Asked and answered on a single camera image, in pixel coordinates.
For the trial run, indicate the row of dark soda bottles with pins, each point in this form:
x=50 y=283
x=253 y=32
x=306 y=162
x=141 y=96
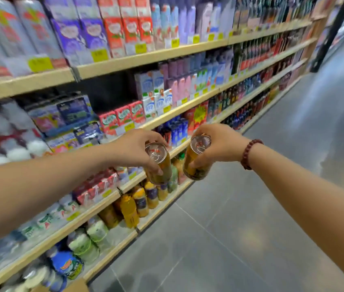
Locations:
x=245 y=88

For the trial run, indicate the row of red white cartons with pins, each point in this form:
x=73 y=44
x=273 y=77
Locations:
x=129 y=27

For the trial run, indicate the row of purple drink cartons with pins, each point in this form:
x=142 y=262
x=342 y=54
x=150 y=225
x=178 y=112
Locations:
x=74 y=33

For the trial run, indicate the group of blue white milk cartons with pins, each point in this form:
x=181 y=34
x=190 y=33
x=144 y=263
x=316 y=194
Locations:
x=152 y=91

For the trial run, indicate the black metal pillar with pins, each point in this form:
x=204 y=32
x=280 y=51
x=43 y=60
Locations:
x=330 y=36

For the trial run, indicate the blue wrapped bottle pack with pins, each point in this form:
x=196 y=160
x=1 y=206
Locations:
x=67 y=264

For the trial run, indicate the stack of blue multipack boxes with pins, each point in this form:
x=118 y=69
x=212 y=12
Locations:
x=65 y=114

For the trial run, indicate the red yellow-print boxes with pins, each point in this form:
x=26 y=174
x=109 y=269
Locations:
x=197 y=115

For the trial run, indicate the row of small red packs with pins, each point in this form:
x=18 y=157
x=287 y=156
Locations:
x=97 y=187

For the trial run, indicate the group of green white bottles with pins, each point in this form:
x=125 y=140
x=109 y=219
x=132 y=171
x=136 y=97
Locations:
x=86 y=241

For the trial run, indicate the row of yellow price labels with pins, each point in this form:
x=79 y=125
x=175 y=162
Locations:
x=40 y=64

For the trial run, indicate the person's right hand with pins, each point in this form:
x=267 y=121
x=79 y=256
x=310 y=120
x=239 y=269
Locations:
x=226 y=145

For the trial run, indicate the row of orange juice bottles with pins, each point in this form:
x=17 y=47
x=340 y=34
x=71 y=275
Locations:
x=141 y=202

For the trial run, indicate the row of red-capped dark bottles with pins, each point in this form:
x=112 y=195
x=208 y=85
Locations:
x=260 y=53

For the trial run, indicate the small red drink carton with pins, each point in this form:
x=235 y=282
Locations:
x=124 y=115
x=137 y=111
x=108 y=121

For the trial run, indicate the row of blue cans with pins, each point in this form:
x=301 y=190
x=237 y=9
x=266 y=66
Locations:
x=176 y=130

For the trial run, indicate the person's left hand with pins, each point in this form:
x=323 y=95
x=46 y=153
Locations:
x=129 y=148

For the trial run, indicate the person's right forearm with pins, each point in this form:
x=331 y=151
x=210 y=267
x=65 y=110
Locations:
x=312 y=200

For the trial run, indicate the person's left thumb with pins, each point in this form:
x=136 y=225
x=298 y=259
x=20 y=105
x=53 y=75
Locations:
x=149 y=165

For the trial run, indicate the row of pink purple cartons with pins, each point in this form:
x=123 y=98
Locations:
x=190 y=75

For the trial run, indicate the row of dark glass bottles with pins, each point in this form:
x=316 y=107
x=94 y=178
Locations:
x=269 y=10

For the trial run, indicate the pack of white-capped bottles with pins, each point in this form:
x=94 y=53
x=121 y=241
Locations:
x=10 y=142

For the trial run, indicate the person's left forearm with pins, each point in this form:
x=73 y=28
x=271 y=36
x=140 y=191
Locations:
x=38 y=188

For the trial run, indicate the golden drink can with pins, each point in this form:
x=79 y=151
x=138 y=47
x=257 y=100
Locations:
x=163 y=167
x=191 y=170

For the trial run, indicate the row of dark sauce bottles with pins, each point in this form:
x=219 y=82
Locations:
x=251 y=109

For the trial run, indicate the wooden store shelving unit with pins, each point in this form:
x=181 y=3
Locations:
x=22 y=83

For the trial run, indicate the row of white green-print bottles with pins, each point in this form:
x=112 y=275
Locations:
x=50 y=217

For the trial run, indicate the person's right thumb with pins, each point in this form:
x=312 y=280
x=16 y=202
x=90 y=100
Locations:
x=200 y=159

